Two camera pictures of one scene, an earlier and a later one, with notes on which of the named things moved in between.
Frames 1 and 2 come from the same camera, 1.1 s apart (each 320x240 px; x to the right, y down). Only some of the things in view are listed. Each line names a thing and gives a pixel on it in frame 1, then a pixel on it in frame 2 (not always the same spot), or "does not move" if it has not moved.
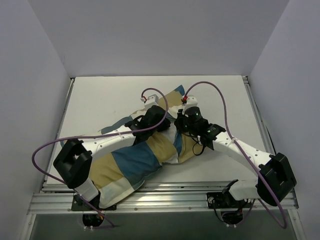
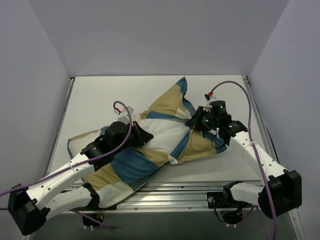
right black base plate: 225,200 does not move
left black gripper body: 161,121 -> 139,135
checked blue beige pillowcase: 118,176 does not move
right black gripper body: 180,122 -> 198,117
